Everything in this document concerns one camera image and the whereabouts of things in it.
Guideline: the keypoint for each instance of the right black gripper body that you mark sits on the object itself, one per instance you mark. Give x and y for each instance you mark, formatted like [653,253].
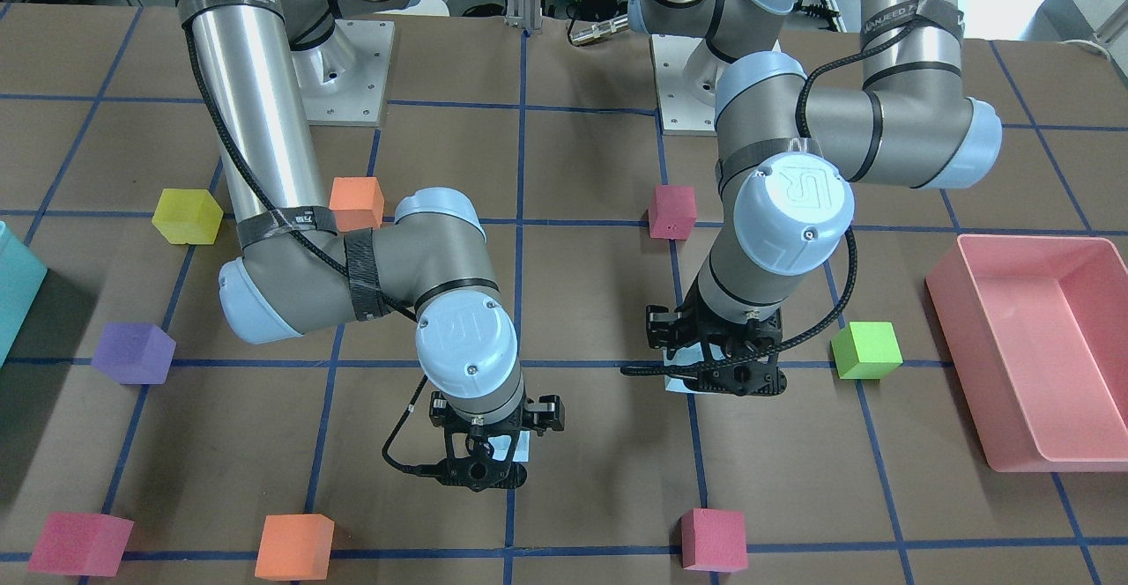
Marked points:
[548,412]

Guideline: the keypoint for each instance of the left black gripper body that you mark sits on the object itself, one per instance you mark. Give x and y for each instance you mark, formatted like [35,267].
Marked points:
[658,328]

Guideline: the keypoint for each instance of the light blue foam block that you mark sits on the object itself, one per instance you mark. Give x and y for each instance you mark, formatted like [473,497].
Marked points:
[522,447]

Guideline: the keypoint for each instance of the orange block near arm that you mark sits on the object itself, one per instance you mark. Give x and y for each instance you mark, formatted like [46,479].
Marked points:
[357,203]

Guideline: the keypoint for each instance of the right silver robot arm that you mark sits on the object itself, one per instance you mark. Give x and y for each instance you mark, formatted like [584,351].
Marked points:
[267,69]

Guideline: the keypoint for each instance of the green foam block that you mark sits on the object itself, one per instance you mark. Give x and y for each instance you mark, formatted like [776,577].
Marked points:
[866,351]

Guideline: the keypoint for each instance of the pink block base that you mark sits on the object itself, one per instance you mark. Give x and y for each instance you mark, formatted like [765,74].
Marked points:
[672,212]

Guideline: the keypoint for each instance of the orange block far side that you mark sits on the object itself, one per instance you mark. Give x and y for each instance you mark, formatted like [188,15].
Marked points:
[295,548]

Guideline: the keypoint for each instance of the pink plastic tray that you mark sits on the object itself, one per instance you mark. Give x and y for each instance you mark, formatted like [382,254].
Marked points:
[1036,328]

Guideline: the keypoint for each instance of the purple foam block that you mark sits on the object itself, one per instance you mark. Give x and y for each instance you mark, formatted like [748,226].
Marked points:
[134,353]

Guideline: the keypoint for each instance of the yellow foam block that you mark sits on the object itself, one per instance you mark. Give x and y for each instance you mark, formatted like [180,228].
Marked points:
[189,217]

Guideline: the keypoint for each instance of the pink block near tray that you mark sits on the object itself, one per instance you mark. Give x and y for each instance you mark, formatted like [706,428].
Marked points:
[81,544]

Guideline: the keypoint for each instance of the cyan plastic tray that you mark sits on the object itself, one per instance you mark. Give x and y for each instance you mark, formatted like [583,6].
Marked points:
[22,274]

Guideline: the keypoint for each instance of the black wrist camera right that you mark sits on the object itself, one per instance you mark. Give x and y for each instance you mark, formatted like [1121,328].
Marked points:
[548,413]

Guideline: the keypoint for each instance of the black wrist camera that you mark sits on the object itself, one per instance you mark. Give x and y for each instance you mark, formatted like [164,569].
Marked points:
[548,413]
[667,329]

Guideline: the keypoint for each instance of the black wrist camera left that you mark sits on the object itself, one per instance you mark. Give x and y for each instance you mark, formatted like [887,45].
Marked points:
[667,329]

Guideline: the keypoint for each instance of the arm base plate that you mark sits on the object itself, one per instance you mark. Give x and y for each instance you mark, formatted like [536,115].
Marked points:
[694,85]
[342,79]

